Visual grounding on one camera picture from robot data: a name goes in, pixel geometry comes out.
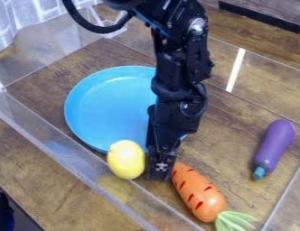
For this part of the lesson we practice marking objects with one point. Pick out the orange toy carrot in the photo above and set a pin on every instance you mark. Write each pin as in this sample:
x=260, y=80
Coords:
x=205, y=201

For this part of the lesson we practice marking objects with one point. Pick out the white patterned curtain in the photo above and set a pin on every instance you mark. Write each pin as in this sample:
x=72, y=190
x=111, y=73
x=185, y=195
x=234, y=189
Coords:
x=20, y=13

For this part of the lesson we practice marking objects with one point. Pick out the yellow toy lemon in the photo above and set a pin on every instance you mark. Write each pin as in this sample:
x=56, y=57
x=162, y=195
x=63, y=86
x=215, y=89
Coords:
x=126, y=159

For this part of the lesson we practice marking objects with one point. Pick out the blue round plate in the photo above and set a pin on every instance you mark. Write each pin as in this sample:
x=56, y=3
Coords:
x=106, y=106

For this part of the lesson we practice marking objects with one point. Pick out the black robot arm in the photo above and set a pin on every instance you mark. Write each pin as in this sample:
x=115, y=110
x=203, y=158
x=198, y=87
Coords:
x=178, y=25

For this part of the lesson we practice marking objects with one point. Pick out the clear acrylic enclosure wall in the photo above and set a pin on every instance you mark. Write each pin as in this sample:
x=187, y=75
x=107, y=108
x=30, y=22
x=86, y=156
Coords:
x=58, y=179

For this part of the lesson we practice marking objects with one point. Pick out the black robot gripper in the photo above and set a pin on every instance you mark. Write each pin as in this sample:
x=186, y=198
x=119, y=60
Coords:
x=173, y=118

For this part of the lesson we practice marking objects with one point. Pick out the purple toy eggplant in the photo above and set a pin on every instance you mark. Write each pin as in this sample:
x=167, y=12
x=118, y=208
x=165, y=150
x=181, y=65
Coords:
x=277, y=140

